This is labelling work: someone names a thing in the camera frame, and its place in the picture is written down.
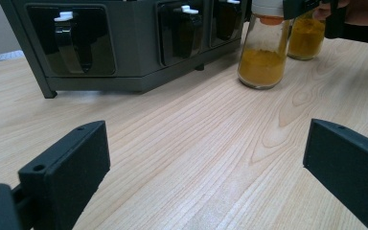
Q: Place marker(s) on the black seasoning box, white lever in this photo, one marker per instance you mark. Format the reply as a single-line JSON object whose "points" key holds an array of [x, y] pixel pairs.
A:
{"points": [[226, 25], [103, 48], [169, 41]]}

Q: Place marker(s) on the glass jar of orange spice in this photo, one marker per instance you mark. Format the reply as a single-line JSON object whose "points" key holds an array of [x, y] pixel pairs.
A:
{"points": [[306, 41]]}

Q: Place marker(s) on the dark grey seasoning rack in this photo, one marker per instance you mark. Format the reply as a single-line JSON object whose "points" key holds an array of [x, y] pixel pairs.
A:
{"points": [[134, 38]]}

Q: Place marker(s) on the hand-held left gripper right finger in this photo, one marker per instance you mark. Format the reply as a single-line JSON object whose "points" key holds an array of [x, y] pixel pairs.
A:
{"points": [[351, 172]]}

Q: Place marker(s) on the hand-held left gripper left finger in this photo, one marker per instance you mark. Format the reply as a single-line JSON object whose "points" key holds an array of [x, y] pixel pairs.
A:
{"points": [[67, 169]]}

